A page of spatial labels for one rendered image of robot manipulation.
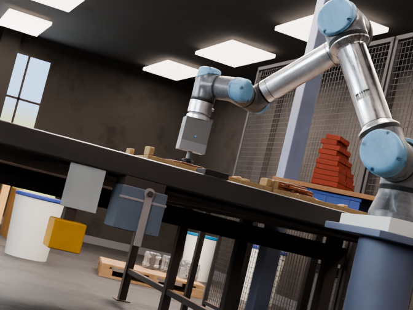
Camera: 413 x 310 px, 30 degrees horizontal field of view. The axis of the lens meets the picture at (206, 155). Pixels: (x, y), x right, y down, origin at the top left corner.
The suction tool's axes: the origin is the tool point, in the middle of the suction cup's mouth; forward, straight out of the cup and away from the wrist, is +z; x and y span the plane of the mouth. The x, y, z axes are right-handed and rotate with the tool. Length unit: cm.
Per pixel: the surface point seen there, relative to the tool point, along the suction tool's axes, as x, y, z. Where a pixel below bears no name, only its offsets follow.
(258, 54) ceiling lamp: -668, -175, -199
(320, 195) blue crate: -64, -69, -6
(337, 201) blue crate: -60, -75, -5
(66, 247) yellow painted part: 29, 31, 31
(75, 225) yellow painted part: 28.5, 30.3, 24.6
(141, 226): 26.2, 12.8, 20.9
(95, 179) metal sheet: 25.5, 28.1, 11.5
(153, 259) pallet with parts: -612, -101, 69
